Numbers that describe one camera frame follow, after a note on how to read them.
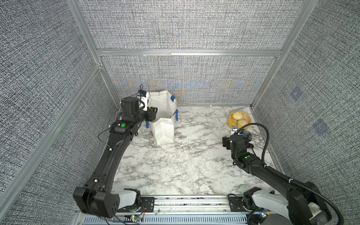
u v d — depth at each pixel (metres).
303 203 0.40
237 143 0.63
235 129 0.74
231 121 1.05
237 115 1.04
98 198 0.37
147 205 0.74
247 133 0.97
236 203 0.73
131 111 0.52
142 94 0.61
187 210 0.73
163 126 0.87
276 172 0.51
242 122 1.05
